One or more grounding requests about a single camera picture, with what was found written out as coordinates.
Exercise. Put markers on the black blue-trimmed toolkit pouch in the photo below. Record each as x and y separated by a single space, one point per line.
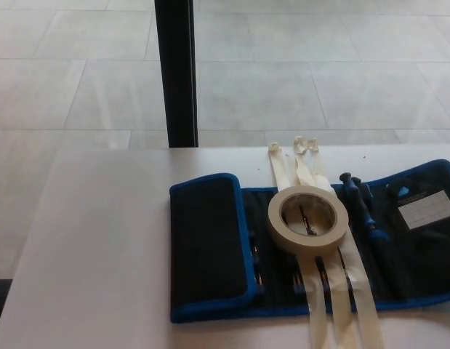
206 232

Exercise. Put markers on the beige masking tape roll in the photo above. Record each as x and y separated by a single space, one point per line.
301 244

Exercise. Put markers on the small grey metal tool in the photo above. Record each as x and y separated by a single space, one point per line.
366 191

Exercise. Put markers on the blue triangular pry pick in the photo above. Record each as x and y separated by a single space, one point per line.
402 191

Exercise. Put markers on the white printed card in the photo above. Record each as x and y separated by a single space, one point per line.
428 211

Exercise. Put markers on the black vertical window post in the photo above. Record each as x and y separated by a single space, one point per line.
177 72

